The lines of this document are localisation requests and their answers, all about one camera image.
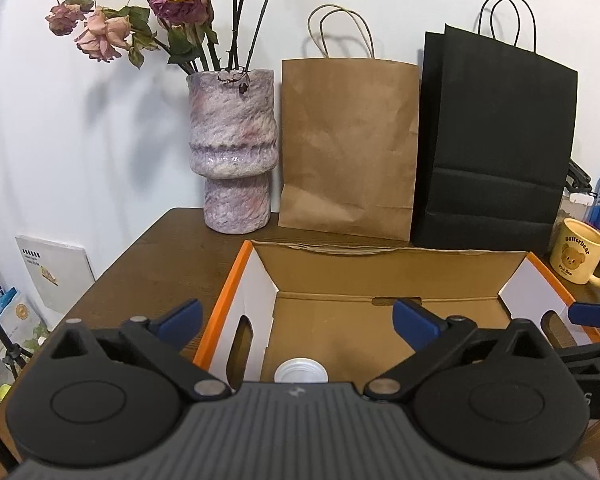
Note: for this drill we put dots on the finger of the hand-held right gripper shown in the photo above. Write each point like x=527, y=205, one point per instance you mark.
x=594, y=314

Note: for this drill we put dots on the yellow bear mug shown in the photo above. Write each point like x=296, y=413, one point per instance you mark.
x=577, y=255

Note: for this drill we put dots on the purple mottled ceramic vase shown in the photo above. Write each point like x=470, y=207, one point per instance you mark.
x=232, y=135

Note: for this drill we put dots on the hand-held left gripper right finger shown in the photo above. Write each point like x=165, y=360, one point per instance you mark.
x=414, y=322

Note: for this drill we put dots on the black paper bag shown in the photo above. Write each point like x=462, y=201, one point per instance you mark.
x=495, y=150

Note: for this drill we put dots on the clear container with black lid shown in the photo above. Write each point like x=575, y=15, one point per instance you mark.
x=575, y=180

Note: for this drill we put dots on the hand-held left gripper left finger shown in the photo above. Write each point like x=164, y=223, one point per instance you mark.
x=181, y=317

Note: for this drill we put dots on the yellow-green small object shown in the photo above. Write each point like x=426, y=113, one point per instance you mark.
x=2, y=391

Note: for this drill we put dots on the bunch of dried roses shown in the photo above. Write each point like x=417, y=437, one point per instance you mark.
x=180, y=5

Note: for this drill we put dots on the white flat board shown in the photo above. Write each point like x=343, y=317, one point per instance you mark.
x=55, y=272

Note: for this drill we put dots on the orange cardboard box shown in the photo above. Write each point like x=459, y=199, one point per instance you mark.
x=340, y=325

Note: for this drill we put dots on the brown paper bag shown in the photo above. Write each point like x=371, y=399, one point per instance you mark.
x=347, y=150

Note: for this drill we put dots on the blue and white package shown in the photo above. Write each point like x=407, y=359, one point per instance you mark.
x=10, y=317

